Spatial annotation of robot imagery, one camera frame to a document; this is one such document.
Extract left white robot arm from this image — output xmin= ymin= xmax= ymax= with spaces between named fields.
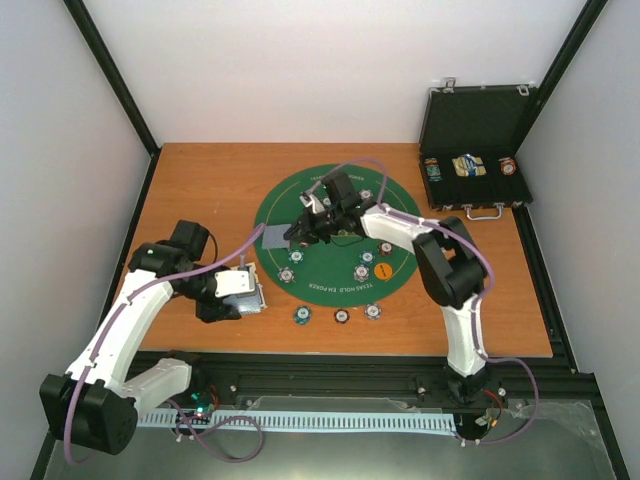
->
xmin=39 ymin=220 xmax=255 ymax=465

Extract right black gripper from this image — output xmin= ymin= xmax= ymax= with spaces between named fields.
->
xmin=283 ymin=206 xmax=342 ymax=245

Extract red playing card box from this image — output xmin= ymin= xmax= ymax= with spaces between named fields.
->
xmin=232 ymin=262 xmax=256 ymax=274

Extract red chips in case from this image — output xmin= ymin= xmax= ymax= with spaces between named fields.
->
xmin=498 ymin=157 xmax=517 ymax=176

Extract green blue chip stack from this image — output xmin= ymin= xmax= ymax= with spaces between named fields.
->
xmin=293 ymin=306 xmax=312 ymax=325

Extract blue playing card box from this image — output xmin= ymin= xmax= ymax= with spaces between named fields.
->
xmin=257 ymin=283 xmax=267 ymax=311

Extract grey card deck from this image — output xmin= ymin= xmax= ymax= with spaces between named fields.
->
xmin=223 ymin=293 xmax=262 ymax=316

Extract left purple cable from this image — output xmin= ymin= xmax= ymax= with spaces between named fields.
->
xmin=62 ymin=222 xmax=267 ymax=466

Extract green blue poker chip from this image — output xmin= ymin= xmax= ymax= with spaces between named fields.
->
xmin=288 ymin=249 xmax=304 ymax=264

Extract round green poker mat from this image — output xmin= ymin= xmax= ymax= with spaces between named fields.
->
xmin=255 ymin=164 xmax=417 ymax=309

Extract light blue cable duct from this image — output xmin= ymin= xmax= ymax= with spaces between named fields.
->
xmin=135 ymin=408 xmax=458 ymax=435

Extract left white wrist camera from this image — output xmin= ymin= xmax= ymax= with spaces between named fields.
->
xmin=214 ymin=269 xmax=256 ymax=298

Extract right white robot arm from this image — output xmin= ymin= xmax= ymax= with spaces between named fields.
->
xmin=284 ymin=171 xmax=490 ymax=405

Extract red brown chip stack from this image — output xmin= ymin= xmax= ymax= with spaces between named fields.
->
xmin=333 ymin=309 xmax=350 ymax=324

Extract blue backed playing card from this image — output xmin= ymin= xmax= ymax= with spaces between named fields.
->
xmin=262 ymin=224 xmax=291 ymax=250

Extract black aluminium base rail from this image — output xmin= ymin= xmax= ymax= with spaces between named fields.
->
xmin=64 ymin=350 xmax=601 ymax=431

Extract wrapped card deck in case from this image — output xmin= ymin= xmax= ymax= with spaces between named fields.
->
xmin=452 ymin=154 xmax=487 ymax=177

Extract purple white chip stack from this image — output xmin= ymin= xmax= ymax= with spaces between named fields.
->
xmin=364 ymin=303 xmax=382 ymax=321

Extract orange round blind button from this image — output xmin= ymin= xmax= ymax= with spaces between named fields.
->
xmin=373 ymin=262 xmax=394 ymax=281

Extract black poker chip case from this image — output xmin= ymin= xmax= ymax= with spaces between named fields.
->
xmin=418 ymin=77 xmax=537 ymax=220

